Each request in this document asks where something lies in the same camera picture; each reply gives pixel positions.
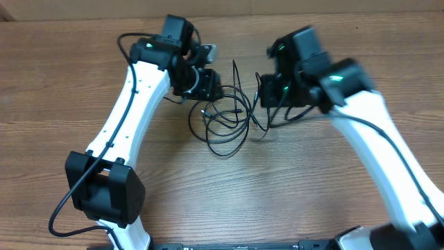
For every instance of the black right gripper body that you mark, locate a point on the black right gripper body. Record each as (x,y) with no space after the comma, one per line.
(287,94)

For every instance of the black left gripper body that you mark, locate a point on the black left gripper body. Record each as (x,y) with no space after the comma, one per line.
(195,84)

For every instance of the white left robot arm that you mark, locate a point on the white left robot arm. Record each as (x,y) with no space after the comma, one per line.
(102,180)

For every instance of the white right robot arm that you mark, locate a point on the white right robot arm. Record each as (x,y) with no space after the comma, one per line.
(306,77)

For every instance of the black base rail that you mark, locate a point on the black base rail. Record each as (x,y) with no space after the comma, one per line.
(299,245)

